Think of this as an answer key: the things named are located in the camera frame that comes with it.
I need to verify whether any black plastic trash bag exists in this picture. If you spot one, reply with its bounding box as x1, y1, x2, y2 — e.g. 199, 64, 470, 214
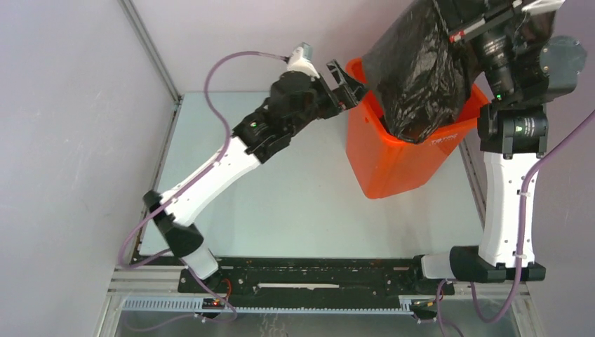
362, 1, 481, 144

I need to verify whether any white slotted cable duct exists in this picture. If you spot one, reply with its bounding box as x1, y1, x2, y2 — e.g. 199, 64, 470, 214
121, 296, 413, 315

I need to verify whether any orange plastic trash bin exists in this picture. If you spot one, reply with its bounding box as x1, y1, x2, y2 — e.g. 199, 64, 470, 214
346, 84, 488, 199

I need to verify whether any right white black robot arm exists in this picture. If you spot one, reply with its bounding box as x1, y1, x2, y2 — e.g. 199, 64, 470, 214
408, 1, 587, 293

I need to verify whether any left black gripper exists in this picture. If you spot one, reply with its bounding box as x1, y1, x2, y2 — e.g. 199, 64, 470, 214
287, 60, 369, 138

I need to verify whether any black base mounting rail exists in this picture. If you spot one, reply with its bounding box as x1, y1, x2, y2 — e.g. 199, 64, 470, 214
205, 257, 439, 308

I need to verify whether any left aluminium frame post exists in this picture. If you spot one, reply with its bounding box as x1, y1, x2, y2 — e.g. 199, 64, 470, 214
118, 0, 182, 104

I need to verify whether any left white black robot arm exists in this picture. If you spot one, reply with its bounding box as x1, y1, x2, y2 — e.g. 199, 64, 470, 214
142, 60, 368, 293

